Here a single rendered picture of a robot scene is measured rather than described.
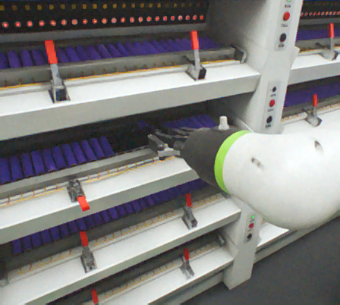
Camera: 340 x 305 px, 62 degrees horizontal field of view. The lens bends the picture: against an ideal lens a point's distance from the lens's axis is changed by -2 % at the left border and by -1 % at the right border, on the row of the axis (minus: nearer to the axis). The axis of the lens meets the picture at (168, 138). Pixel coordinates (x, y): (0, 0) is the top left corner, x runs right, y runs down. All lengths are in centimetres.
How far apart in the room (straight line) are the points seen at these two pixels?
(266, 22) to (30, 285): 73
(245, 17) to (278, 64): 13
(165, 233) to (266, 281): 51
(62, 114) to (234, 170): 28
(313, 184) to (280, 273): 90
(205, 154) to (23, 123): 28
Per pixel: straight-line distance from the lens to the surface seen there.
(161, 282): 90
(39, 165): 61
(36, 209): 57
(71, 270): 71
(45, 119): 49
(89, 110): 49
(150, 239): 74
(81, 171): 59
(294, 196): 31
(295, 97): 102
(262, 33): 67
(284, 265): 122
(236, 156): 36
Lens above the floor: 88
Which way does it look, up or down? 26 degrees down
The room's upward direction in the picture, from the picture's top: straight up
